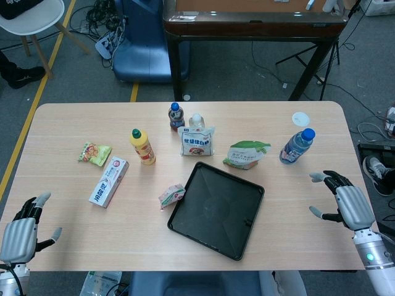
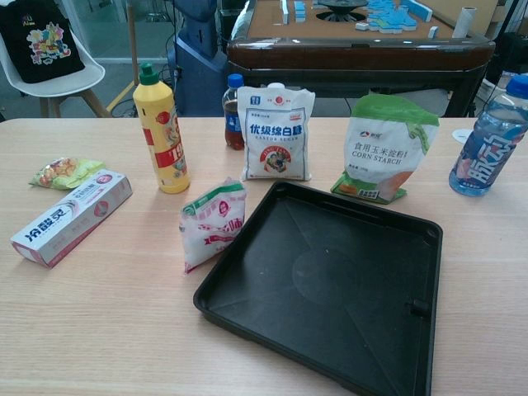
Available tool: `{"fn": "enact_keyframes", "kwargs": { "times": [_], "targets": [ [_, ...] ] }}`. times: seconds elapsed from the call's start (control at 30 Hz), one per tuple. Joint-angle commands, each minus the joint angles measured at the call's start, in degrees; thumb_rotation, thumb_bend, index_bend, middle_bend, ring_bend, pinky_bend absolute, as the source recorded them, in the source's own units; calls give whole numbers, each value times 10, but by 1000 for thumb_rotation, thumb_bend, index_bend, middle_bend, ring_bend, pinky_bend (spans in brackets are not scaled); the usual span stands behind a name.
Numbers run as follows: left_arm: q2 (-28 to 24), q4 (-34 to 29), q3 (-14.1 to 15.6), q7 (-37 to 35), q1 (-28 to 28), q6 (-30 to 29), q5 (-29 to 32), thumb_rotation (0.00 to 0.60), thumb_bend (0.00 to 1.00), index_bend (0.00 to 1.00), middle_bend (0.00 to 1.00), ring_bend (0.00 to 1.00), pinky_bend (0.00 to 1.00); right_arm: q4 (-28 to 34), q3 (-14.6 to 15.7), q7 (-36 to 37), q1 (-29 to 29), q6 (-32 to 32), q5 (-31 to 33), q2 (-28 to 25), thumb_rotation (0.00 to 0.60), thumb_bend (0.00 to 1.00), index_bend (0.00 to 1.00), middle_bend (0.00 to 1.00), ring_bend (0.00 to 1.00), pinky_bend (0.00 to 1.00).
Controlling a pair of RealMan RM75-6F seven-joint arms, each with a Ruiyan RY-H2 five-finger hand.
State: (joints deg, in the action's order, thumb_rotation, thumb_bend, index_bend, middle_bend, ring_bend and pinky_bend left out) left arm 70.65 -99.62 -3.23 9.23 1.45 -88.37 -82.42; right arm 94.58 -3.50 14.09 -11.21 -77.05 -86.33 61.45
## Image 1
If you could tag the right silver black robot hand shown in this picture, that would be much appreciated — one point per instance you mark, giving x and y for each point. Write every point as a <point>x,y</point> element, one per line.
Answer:
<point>353,206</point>

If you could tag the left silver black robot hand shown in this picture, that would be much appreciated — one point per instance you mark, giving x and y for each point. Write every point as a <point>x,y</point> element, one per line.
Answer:
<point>18,237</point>

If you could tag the small pink white bag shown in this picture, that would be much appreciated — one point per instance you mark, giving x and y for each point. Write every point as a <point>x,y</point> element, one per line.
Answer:
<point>171,195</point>

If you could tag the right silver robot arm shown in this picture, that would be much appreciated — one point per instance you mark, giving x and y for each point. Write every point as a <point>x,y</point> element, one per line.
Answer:
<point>375,262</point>

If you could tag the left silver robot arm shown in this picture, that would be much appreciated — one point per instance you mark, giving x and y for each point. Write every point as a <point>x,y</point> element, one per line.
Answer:
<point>7,282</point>

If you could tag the green yellow snack packet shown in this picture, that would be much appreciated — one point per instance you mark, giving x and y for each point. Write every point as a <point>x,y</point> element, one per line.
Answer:
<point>94,152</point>

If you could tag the black square plastic tray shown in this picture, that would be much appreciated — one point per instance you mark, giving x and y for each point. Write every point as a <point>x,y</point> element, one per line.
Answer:
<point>216,209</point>

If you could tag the grey sneaker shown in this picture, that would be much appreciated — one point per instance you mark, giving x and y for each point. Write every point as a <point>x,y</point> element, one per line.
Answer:
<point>378,174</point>

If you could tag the blue sports drink bottle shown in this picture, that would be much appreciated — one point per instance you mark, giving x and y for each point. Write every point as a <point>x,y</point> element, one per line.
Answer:
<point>294,148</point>

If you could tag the pink white toothpaste box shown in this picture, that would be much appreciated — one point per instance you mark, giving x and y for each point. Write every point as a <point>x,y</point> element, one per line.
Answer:
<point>108,182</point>

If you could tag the green white corn starch bag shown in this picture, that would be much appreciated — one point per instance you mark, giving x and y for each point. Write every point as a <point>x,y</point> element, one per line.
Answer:
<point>245,155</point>

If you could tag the yellow bottle with green cap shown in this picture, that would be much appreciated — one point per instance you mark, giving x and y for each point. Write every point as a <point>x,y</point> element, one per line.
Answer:
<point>145,149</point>

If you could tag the black shoe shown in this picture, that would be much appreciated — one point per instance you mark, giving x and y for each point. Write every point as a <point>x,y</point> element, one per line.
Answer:
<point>26,77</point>

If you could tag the white castor sugar bag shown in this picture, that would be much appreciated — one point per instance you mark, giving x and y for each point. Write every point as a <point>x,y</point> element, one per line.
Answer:
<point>197,142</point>

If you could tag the clear bottle with white cap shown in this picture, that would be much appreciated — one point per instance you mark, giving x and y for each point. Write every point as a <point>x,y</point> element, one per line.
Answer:
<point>196,119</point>

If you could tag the dark cola bottle blue cap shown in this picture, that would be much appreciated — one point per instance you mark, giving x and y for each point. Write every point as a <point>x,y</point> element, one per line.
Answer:
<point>176,118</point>

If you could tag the white paper roll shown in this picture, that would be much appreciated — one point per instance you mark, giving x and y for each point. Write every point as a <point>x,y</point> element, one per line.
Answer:
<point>333,6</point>

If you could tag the blue white mahjong tile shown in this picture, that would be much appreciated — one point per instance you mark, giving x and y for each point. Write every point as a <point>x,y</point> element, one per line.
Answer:
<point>310,3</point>

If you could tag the dark wooden mahjong table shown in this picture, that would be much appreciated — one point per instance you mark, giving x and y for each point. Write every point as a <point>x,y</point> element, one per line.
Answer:
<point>253,23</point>

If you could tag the white power strip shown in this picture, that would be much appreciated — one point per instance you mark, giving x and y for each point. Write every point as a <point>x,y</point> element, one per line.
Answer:
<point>104,46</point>

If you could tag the white chair with wooden legs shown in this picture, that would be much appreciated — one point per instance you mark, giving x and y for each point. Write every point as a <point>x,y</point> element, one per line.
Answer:
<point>34,21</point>

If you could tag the blue machine base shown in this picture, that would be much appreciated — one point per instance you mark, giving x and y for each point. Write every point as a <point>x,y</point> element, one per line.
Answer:
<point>145,46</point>

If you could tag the black printed tote bag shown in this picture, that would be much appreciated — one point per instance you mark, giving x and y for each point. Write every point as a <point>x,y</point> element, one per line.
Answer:
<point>18,7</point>

